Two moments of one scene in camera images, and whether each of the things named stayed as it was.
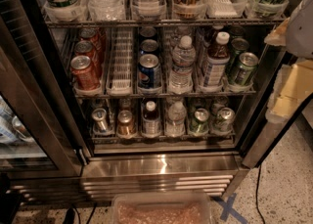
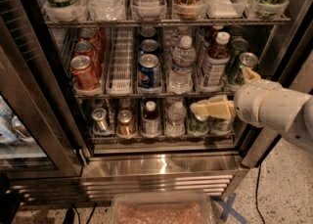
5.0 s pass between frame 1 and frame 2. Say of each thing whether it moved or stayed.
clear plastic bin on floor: stayed
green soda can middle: stayed
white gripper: moved
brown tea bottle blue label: stayed
